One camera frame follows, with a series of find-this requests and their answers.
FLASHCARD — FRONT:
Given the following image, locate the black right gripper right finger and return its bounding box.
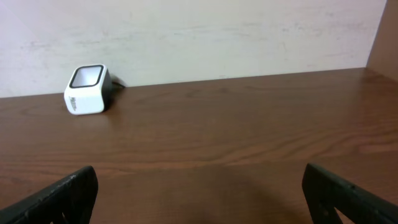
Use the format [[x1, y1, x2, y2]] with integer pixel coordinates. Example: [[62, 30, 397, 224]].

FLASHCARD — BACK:
[[302, 164, 397, 224]]

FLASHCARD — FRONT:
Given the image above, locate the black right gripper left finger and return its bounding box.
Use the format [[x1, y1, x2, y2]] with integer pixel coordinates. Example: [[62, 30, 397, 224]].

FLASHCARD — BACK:
[[1, 166, 98, 223]]

